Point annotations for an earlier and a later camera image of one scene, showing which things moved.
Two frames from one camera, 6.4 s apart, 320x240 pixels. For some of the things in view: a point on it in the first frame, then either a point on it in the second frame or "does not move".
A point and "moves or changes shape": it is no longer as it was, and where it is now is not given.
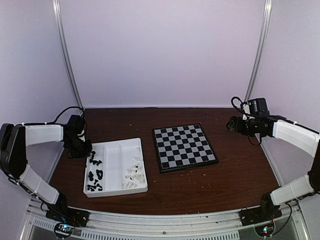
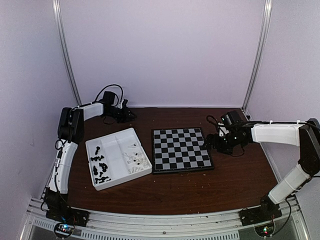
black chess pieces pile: [99, 172] → [101, 167]
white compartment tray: [114, 168] moves or changes shape
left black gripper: [86, 152] → [126, 115]
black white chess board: [181, 147] moves or changes shape
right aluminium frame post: [264, 34] does not move
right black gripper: [238, 128] → [209, 140]
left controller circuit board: [63, 229] does not move
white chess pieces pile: [135, 174] → [136, 161]
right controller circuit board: [265, 230] does not move
